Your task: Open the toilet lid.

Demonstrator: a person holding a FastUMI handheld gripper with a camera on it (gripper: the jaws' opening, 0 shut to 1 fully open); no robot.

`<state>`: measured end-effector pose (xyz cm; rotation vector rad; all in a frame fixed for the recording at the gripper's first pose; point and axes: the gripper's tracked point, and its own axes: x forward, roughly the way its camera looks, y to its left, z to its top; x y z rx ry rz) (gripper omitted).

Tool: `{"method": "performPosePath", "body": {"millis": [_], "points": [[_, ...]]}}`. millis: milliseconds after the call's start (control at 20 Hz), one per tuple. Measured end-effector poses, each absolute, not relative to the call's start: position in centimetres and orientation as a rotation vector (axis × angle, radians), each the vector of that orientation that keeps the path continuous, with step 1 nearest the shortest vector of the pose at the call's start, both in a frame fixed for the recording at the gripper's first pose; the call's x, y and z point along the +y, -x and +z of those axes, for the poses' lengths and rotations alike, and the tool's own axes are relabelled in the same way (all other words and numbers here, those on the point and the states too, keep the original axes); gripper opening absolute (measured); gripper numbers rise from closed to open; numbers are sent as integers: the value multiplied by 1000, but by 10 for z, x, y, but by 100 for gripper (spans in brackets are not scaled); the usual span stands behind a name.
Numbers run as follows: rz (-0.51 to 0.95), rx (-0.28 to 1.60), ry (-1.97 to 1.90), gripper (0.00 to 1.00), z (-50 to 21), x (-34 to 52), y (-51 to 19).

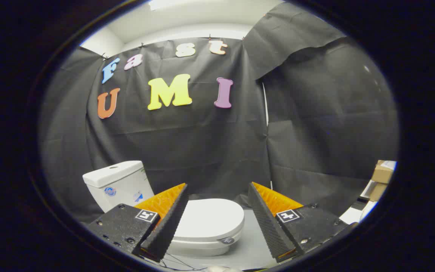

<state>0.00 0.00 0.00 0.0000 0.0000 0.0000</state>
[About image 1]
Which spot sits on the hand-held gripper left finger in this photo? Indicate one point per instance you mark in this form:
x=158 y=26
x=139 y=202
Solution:
x=167 y=226

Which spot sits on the white toilet tank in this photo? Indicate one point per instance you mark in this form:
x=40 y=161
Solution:
x=121 y=185

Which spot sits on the black backdrop cloth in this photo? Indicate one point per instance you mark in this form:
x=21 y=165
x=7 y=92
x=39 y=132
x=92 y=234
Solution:
x=202 y=151

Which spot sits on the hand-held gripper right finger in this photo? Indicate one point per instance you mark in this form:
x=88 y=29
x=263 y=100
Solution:
x=269 y=226

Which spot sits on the cardboard box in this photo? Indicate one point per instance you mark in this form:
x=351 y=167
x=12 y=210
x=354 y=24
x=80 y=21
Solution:
x=381 y=175

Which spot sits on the white toilet lid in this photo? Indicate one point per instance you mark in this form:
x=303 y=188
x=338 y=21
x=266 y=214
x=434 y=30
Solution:
x=207 y=217

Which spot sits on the white toilet bowl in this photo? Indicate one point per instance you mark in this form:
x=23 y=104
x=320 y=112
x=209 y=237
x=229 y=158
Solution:
x=198 y=251

